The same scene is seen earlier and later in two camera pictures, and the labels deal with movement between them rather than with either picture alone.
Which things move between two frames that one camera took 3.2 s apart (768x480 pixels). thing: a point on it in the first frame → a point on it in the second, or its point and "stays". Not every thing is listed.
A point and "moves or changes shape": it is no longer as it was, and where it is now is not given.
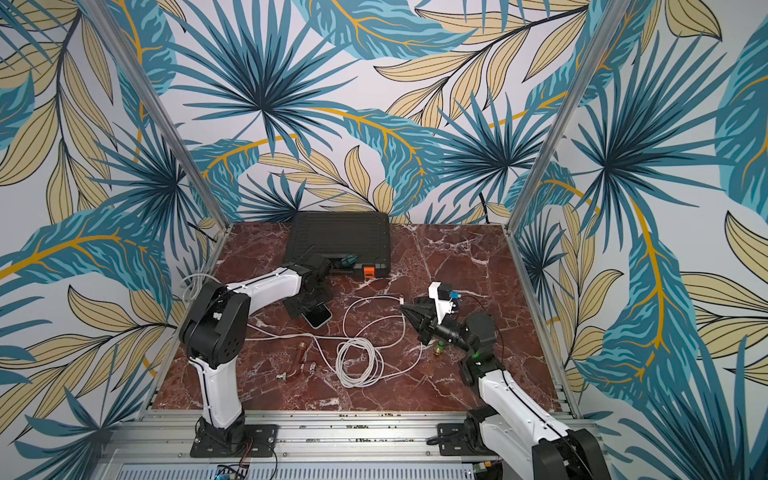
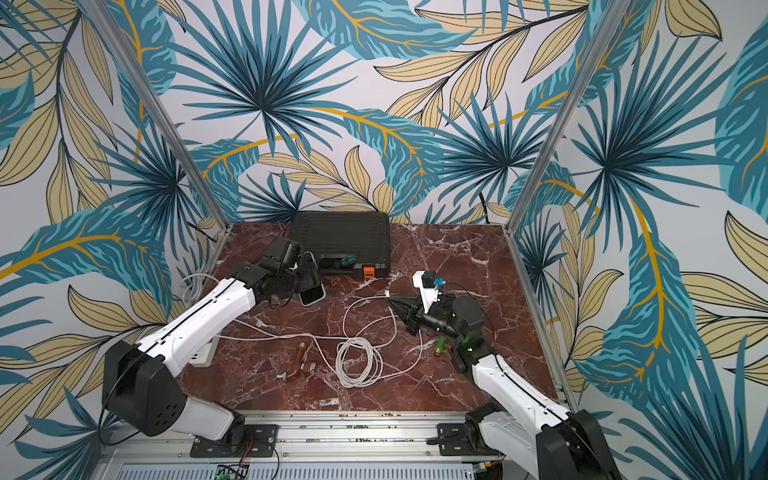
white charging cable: [374, 343] stays
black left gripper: [295, 307] → [285, 294]
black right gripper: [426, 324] stays
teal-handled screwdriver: [349, 260] stays
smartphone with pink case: [318, 316] moves or changes shape
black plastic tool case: [335, 234] stays
